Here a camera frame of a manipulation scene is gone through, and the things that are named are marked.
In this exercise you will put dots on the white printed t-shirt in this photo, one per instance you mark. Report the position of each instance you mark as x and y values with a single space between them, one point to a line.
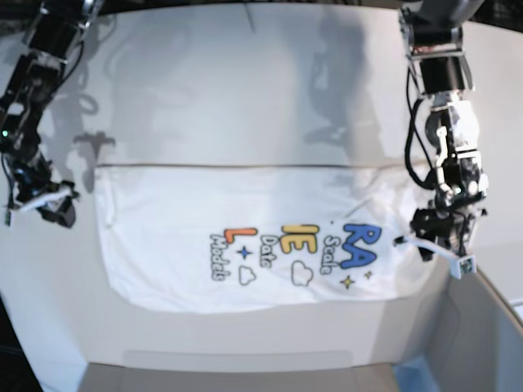
209 240

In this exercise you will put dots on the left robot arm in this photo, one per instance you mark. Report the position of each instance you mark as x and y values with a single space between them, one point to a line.
441 147

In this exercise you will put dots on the grey cardboard box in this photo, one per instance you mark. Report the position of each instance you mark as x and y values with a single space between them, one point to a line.
460 334

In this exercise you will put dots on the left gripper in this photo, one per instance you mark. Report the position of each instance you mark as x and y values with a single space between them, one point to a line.
452 231

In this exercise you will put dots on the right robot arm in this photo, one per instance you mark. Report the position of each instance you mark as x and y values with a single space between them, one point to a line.
56 31

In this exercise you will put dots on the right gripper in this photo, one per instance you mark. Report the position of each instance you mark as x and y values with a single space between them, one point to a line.
32 188

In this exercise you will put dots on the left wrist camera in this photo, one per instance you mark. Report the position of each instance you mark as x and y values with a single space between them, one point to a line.
460 266

